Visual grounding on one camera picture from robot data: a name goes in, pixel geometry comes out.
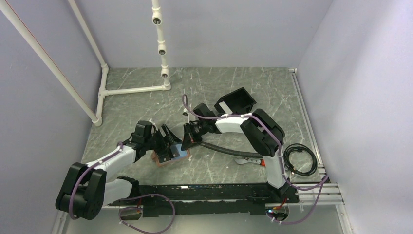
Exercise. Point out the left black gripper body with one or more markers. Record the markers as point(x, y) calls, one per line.
point(156, 142)

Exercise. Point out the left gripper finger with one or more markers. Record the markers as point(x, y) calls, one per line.
point(169, 139)
point(163, 154)

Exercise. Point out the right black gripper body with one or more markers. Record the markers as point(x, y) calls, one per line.
point(199, 129)

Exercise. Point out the brown leather card holder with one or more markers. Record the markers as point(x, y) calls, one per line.
point(176, 155)

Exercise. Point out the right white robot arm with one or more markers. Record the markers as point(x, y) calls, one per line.
point(263, 133)

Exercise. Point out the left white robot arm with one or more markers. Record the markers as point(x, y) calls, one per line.
point(89, 187)

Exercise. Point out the white cards in tray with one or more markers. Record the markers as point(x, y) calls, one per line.
point(225, 108)

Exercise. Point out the black plastic card tray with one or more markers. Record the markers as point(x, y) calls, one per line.
point(239, 101)

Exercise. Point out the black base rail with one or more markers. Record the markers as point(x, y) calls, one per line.
point(197, 199)

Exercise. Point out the white pvc pipe frame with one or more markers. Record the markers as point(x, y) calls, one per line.
point(49, 73)

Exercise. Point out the red handled pruning shears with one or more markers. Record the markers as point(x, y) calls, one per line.
point(246, 160)

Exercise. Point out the aluminium frame rail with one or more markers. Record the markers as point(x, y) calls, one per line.
point(331, 195)

